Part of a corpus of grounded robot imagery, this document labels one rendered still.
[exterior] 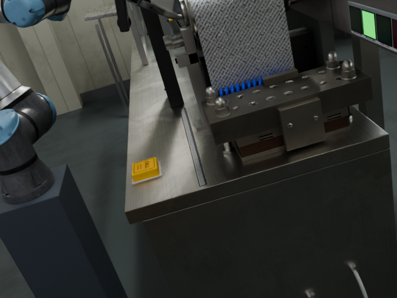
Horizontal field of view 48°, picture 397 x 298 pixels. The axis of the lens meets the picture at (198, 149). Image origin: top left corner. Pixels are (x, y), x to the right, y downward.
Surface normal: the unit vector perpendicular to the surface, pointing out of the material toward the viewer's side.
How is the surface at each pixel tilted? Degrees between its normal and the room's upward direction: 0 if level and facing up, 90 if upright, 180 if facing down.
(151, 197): 0
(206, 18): 90
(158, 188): 0
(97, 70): 90
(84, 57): 90
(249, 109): 0
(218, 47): 90
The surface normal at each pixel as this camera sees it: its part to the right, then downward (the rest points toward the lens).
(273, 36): 0.13, 0.43
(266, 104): -0.26, -0.86
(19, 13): -0.20, 0.50
